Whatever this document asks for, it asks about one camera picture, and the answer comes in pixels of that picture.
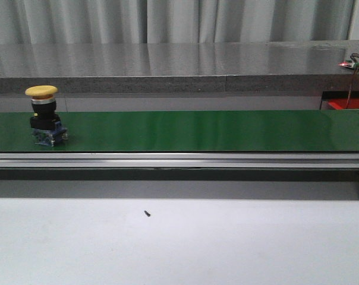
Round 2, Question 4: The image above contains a yellow mushroom push button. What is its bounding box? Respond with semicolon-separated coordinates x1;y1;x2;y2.
25;85;68;147

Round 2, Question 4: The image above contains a grey stone counter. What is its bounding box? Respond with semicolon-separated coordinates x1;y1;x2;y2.
0;40;359;94

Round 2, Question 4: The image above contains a green conveyor belt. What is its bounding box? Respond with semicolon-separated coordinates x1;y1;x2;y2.
0;109;359;153

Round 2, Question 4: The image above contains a red plastic tray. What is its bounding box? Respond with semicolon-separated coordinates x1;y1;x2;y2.
328;99;359;110

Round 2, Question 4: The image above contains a small green circuit board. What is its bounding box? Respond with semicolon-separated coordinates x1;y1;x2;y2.
339;60;359;70

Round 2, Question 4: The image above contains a grey curtain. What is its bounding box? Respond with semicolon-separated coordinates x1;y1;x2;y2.
0;1;355;45

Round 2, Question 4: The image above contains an aluminium conveyor frame rail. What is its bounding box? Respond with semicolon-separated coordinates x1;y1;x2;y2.
0;151;359;180

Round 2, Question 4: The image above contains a red black wire cable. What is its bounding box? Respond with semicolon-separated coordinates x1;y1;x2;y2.
345;52;359;110

